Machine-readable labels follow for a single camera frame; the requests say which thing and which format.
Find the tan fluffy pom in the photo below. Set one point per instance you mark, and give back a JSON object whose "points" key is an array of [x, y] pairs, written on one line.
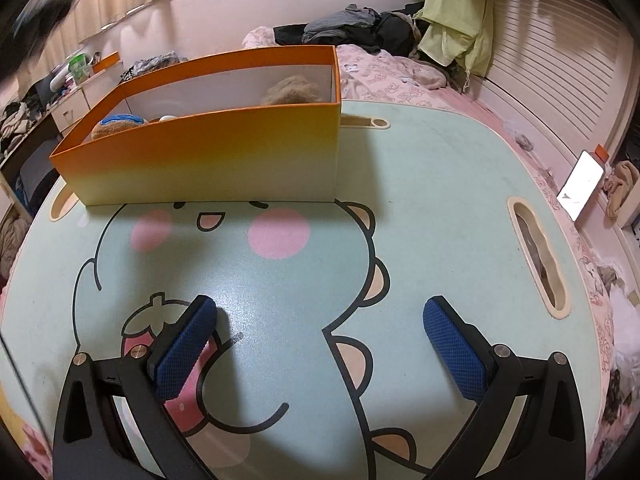
{"points": [[290, 90]]}

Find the pink floral quilt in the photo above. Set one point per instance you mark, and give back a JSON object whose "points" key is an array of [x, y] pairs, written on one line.
{"points": [[380, 80]]}

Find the brown plush doll blue cap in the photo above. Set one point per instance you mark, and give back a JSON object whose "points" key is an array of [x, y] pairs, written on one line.
{"points": [[117, 122]]}

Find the grey patterned cloth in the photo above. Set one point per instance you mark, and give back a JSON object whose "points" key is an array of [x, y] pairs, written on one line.
{"points": [[150, 66]]}

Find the white drawer cabinet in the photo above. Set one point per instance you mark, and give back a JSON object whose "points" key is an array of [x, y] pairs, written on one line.
{"points": [[75, 107]]}

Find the mixed clothes heap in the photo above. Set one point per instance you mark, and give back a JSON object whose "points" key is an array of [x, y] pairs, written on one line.
{"points": [[15, 120]]}

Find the orange cardboard box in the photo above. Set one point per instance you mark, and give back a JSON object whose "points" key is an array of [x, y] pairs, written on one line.
{"points": [[210, 160]]}

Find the yellow-green garment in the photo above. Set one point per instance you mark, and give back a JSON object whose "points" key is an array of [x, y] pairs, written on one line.
{"points": [[455, 20]]}

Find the pile of dark clothes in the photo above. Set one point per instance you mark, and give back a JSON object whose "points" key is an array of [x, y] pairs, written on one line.
{"points": [[360, 25]]}

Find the beige cloth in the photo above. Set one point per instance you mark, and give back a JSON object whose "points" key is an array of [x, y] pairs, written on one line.
{"points": [[622, 185]]}

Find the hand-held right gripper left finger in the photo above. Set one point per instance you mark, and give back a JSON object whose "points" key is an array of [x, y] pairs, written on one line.
{"points": [[182, 350]]}

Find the white smartphone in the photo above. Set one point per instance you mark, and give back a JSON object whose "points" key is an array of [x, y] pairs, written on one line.
{"points": [[582, 182]]}

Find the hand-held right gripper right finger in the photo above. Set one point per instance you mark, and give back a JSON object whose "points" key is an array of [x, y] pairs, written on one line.
{"points": [[455, 350]]}

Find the green and white bottle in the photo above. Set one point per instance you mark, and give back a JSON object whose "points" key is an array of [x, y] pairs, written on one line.
{"points": [[79, 67]]}

